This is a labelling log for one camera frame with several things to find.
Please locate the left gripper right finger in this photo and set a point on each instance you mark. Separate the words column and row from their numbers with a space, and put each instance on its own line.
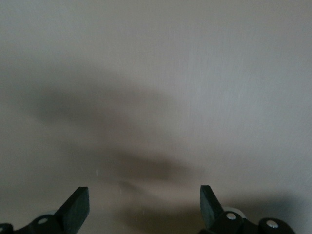
column 210, row 212

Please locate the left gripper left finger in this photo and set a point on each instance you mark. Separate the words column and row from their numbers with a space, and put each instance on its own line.
column 73, row 212

